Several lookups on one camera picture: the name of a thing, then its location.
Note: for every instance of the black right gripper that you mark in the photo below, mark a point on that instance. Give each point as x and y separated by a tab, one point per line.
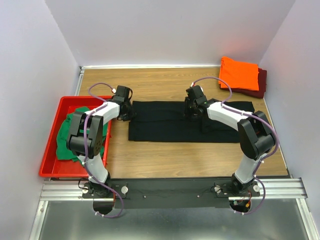
187	114

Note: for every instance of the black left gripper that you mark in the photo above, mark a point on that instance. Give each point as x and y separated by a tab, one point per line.
131	114

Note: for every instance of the black t shirt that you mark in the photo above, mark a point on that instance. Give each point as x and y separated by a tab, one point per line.
164	121

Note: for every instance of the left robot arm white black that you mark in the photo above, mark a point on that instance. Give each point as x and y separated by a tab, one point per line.
85	136

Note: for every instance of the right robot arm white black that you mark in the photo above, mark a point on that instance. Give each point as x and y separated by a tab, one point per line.
256	135

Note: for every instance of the orange folded t shirt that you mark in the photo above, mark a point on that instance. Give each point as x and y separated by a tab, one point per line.
238	74

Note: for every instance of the dark red folded t shirt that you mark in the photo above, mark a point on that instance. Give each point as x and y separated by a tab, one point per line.
262	83

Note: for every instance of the green crumpled t shirt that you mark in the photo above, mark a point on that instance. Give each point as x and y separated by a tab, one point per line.
62	152

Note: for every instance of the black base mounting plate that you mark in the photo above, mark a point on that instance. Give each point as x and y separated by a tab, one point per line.
170	193

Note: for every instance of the red plastic tray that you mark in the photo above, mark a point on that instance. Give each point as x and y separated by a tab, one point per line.
50	166

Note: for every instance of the aluminium frame rail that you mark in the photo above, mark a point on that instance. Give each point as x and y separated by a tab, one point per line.
277	188

